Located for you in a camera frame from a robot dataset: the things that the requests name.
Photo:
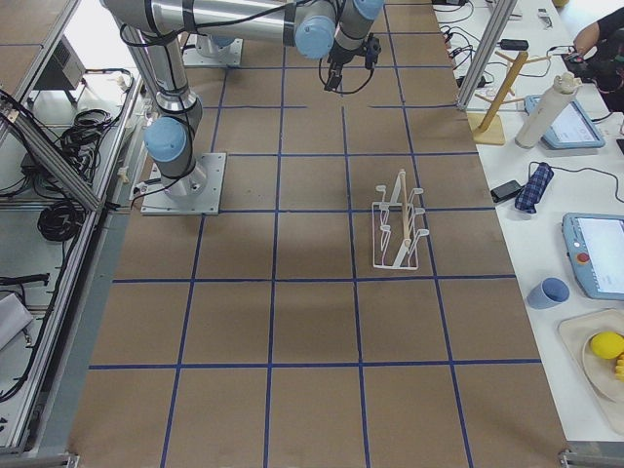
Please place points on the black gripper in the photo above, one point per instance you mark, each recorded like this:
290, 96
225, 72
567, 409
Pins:
341, 58

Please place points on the blue cup on desk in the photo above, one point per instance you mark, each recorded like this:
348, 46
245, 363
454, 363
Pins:
548, 293

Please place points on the wooden mug tree stand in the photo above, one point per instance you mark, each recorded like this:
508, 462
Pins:
487, 127

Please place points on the black power adapter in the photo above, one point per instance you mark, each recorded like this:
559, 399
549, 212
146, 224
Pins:
513, 44

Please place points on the black phone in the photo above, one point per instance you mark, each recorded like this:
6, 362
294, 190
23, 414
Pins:
506, 191

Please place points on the blue checkered folded umbrella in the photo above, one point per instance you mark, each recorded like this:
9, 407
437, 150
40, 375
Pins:
531, 194

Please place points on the blue teach pendant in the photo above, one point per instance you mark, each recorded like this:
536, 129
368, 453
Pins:
594, 246
572, 128

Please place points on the person in black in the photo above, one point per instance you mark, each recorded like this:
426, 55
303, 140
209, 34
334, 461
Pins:
606, 64

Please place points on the beige tray on desk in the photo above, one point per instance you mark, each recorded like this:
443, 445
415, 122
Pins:
576, 334

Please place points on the yellow toy lemon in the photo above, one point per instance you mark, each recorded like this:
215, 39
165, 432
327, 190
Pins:
607, 344

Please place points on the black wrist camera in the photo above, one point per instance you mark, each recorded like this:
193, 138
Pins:
372, 52

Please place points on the aluminium frame post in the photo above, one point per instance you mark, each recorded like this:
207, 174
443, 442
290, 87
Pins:
499, 17

